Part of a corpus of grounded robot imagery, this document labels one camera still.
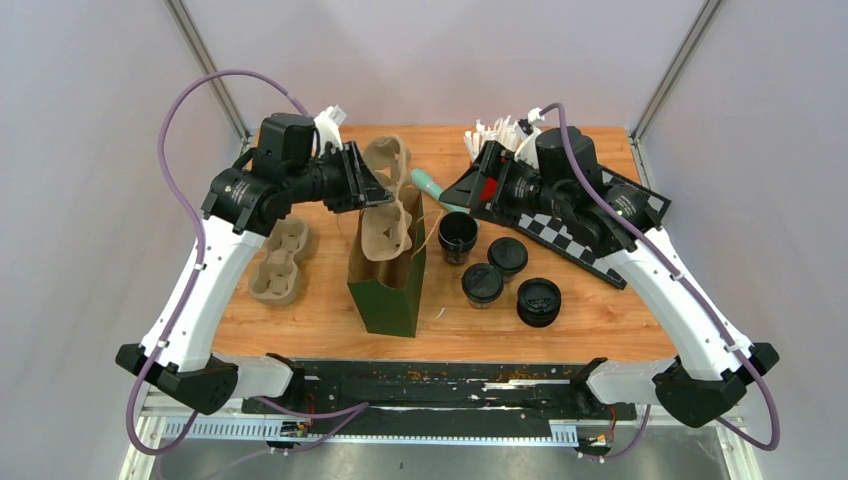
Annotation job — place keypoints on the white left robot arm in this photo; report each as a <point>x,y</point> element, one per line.
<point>297,160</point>

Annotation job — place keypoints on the green paper bag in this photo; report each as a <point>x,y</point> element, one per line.
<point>387,294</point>

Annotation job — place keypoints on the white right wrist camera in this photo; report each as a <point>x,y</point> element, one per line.
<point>530,127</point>

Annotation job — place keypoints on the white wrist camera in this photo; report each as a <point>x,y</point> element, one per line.
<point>530,127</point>
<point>327,123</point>

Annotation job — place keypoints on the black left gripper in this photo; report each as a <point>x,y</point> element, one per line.
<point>363,188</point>

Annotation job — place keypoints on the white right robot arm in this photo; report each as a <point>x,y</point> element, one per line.
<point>553,180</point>

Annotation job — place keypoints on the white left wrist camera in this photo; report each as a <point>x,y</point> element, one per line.
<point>327,123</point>

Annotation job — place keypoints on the black white chessboard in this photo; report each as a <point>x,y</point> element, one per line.
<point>567,221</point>

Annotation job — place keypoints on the grey cardboard cup carrier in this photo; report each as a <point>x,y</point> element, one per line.
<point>277,280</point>

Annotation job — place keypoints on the red cup holder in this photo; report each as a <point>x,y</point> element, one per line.
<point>489,189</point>

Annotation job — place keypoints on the white wrapped straws bundle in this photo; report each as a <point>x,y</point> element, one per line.
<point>504,130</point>

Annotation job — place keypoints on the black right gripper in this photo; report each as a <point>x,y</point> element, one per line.
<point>466,191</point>

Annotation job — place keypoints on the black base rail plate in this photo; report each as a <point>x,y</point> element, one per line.
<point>447,399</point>

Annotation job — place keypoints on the teal handheld massager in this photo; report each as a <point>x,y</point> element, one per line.
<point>425,182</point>

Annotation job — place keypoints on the stack of black cups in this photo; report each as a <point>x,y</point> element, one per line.
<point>457,236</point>

